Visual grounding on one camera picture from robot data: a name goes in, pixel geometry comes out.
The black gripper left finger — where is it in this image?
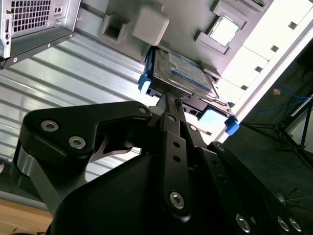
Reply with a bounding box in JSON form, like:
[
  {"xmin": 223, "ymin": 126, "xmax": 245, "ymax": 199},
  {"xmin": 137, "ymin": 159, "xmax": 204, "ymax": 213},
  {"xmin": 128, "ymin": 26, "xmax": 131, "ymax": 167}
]
[{"xmin": 13, "ymin": 93, "xmax": 193, "ymax": 221}]

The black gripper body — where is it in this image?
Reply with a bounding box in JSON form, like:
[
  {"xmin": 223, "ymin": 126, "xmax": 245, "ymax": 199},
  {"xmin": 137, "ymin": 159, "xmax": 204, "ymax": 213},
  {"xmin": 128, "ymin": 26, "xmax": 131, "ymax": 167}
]
[{"xmin": 46, "ymin": 151, "xmax": 245, "ymax": 235}]

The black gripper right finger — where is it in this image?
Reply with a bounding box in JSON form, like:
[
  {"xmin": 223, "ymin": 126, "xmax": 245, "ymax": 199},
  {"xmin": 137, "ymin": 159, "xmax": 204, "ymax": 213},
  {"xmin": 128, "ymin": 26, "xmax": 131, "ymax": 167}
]
[{"xmin": 176, "ymin": 97, "xmax": 305, "ymax": 235}]

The hard disk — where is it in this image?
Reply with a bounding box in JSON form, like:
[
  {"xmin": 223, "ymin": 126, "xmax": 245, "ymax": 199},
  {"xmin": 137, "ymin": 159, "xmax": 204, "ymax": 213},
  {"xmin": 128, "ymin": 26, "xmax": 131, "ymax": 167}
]
[{"xmin": 137, "ymin": 46, "xmax": 240, "ymax": 137}]

